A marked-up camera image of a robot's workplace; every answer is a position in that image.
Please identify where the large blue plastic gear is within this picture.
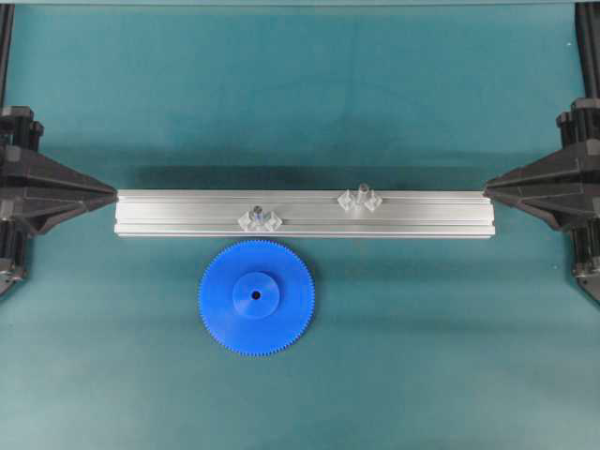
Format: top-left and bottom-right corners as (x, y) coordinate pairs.
(198, 240), (316, 356)

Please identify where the left steel shaft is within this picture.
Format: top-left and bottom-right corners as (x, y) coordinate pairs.
(252, 205), (263, 221)

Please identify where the clear left shaft bracket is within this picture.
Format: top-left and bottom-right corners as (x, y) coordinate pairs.
(238, 210), (282, 233)

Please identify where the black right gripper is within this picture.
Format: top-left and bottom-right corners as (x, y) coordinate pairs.
(484, 97), (599, 300)

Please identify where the right steel shaft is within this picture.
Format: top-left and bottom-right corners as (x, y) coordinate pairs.
(355, 183), (369, 208)

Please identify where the clear right shaft bracket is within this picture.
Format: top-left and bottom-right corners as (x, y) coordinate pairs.
(337, 189), (383, 212)

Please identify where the clear shaft bracket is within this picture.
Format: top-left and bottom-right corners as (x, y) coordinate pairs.
(238, 210), (282, 233)
(337, 189), (383, 212)

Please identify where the silver aluminium extrusion rail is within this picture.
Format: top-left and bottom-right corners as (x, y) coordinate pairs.
(114, 189), (495, 239)

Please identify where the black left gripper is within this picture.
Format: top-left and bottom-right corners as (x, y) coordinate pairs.
(1, 106), (117, 293)

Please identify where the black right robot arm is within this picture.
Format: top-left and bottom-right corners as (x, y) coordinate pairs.
(484, 2), (599, 306)

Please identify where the steel shaft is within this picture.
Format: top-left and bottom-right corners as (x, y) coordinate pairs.
(252, 205), (263, 221)
(355, 183), (369, 208)

